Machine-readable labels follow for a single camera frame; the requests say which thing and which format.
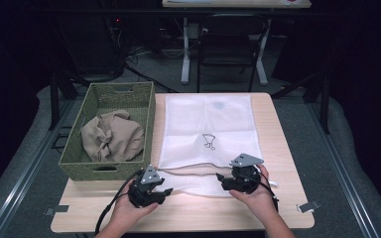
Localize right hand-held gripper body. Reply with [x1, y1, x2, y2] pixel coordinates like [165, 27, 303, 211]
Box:
[226, 153, 265, 195]

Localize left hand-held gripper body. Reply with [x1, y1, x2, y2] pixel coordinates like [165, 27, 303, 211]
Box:
[127, 164, 167, 208]

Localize white mesh laundry bag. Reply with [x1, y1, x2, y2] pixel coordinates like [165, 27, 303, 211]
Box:
[153, 93, 279, 198]

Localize beige garment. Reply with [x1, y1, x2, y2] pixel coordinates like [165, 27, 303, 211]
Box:
[79, 109, 146, 163]

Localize green woven basket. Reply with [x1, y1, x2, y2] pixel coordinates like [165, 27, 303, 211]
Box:
[58, 81, 157, 181]

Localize person's left hand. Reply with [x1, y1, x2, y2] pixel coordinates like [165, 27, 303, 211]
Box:
[112, 192, 160, 229]

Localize person's right hand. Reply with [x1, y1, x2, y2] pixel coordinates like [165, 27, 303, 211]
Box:
[228, 164, 279, 224]

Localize grey tape strip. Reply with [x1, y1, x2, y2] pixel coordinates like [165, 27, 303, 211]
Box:
[297, 200, 320, 213]
[44, 204, 69, 216]

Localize black metal stand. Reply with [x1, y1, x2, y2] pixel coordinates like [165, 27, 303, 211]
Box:
[271, 70, 331, 135]
[49, 70, 90, 132]

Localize black folding chair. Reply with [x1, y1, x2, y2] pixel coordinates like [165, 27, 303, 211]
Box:
[196, 13, 270, 93]

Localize black equipment cabinet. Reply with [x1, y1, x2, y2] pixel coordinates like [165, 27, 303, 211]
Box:
[54, 13, 127, 77]

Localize white-legged desk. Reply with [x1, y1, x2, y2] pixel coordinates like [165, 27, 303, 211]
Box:
[162, 0, 312, 86]

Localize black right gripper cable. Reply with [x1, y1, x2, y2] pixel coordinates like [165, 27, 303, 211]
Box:
[241, 172, 280, 212]

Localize aluminium floor rail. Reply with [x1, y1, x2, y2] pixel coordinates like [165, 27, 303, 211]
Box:
[307, 102, 378, 238]
[0, 98, 77, 238]

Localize black floor cable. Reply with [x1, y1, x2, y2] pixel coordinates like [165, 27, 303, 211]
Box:
[124, 63, 180, 94]

